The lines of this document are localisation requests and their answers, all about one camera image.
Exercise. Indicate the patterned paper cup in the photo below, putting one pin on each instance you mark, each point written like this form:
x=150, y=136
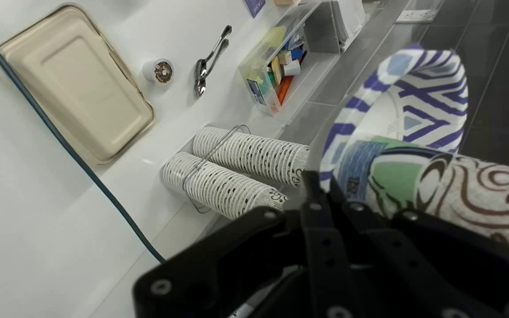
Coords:
x=392, y=176

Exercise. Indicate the paper cup stack upper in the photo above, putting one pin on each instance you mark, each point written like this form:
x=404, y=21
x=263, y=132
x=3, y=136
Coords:
x=275, y=159

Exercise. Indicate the blue patterned paper plate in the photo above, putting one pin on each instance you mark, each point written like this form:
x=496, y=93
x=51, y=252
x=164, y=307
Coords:
x=417, y=95

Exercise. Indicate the paper cup stack lower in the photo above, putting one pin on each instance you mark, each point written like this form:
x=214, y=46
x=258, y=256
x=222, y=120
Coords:
x=217, y=187

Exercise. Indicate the paper cup stack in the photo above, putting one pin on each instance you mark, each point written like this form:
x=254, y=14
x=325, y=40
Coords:
x=217, y=187
x=275, y=159

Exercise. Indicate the clear organizer with packets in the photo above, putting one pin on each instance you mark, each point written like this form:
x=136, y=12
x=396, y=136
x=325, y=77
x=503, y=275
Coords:
x=275, y=58

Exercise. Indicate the beige food tray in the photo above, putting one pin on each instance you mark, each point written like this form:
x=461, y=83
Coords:
x=79, y=83

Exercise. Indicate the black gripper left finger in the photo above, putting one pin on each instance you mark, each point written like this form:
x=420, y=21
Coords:
x=332, y=282

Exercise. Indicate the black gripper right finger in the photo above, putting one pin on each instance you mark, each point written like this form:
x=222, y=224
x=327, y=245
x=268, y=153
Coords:
x=401, y=279

